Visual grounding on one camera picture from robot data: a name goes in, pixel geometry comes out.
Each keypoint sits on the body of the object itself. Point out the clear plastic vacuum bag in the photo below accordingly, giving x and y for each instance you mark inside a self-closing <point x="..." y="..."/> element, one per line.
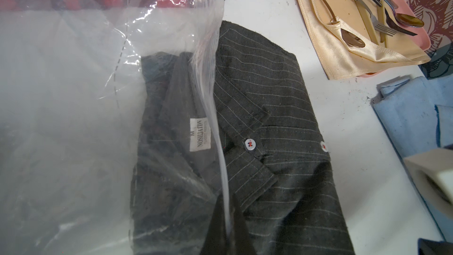
<point x="72" y="101"/>

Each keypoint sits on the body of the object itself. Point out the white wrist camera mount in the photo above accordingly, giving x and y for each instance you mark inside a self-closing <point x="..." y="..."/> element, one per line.
<point x="432" y="174"/>

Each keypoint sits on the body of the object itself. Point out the iridescent spoon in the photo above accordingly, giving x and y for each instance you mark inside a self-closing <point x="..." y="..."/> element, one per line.
<point x="403" y="14"/>

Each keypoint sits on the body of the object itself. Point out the dark grey striped shirt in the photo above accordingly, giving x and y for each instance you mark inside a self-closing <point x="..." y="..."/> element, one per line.
<point x="278" y="165"/>

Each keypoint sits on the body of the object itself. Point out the beige cloth napkin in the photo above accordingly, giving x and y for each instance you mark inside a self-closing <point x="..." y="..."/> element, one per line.
<point x="342" y="42"/>

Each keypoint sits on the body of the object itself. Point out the folded blue cloth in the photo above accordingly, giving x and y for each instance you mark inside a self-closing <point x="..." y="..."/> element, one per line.
<point x="417" y="115"/>

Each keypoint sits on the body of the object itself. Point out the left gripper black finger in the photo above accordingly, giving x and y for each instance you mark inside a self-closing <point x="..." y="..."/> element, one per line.
<point x="219" y="241"/>

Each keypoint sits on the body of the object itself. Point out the dark dinner knife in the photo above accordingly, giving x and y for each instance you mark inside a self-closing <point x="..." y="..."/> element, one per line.
<point x="393" y="25"/>

